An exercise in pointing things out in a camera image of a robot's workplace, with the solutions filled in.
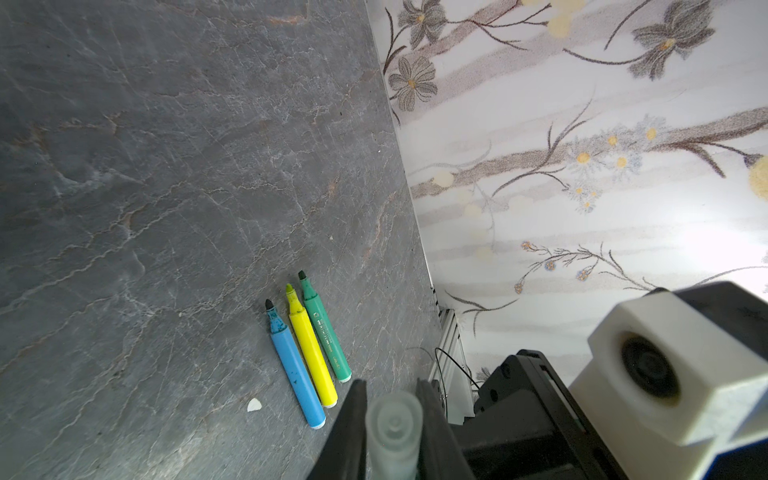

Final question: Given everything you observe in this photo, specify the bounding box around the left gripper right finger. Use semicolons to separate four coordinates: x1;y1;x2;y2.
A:
416;379;475;480

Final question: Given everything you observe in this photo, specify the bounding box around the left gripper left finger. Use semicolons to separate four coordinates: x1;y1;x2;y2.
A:
307;379;368;480

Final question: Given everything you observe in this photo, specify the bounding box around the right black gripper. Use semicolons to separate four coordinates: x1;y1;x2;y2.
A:
453;350;627;480

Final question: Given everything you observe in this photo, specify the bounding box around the clear dark green cap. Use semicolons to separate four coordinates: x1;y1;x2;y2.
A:
365;391;423;480

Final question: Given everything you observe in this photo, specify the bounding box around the blue marker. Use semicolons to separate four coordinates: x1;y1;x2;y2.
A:
265;299;326;430

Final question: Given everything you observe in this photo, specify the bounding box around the yellow marker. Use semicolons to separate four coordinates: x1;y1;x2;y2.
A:
285;283;338;408

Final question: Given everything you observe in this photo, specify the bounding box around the light green marker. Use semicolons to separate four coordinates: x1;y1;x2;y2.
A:
298;270;352;383

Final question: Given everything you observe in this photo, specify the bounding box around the white paper scrap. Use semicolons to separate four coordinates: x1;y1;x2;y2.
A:
247;398;263;412

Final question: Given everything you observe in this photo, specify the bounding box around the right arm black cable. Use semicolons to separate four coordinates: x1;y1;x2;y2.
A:
433;346;481;421

